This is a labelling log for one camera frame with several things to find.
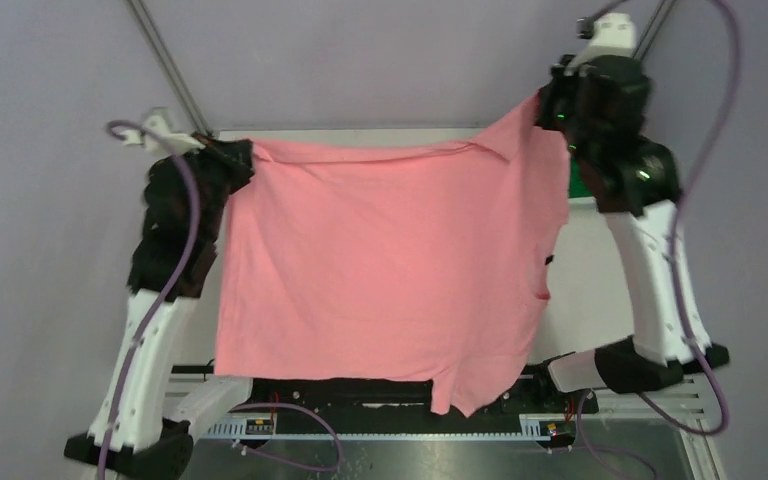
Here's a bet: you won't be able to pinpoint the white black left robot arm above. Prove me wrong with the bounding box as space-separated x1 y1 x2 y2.
64 134 271 479

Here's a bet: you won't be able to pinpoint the white slotted cable duct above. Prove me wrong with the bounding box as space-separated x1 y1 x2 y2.
202 411 559 441

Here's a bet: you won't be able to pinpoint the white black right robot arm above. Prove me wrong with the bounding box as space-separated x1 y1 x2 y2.
533 54 730 412

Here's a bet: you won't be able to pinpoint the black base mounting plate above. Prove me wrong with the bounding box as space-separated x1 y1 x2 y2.
171 364 600 436

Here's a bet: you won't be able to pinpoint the green t-shirt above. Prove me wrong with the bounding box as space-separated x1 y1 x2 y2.
568 158 604 200

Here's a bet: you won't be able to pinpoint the pink t-shirt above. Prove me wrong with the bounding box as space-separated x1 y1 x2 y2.
215 97 570 416

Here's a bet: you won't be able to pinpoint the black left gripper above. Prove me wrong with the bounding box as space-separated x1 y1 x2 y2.
178 130 257 240

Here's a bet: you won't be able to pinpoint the aluminium frame rails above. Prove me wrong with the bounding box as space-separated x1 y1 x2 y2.
102 0 220 425

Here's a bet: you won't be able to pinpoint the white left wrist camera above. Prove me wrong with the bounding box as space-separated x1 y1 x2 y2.
116 107 206 159

